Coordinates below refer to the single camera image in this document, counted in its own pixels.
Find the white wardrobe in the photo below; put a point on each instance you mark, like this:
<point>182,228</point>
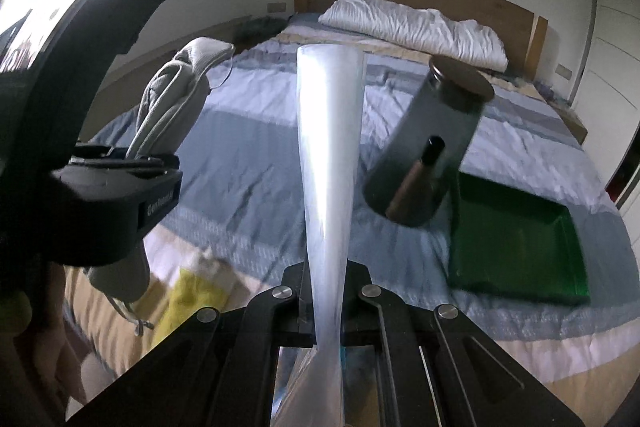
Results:
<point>607,97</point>

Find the translucent white right gripper finger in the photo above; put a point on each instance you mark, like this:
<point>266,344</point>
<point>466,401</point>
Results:
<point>330,86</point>

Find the grey soft cloth pouch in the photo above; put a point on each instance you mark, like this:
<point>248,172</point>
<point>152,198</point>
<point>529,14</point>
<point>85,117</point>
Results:
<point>171,103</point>

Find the grey cylindrical can black lid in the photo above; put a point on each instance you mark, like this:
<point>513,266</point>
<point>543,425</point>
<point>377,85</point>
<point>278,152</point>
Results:
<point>420,163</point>

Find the white pillow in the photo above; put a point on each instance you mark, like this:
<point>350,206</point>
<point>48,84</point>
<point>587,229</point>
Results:
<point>423,30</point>

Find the green plastic tray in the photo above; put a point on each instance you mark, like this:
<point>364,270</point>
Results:
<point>509,243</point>

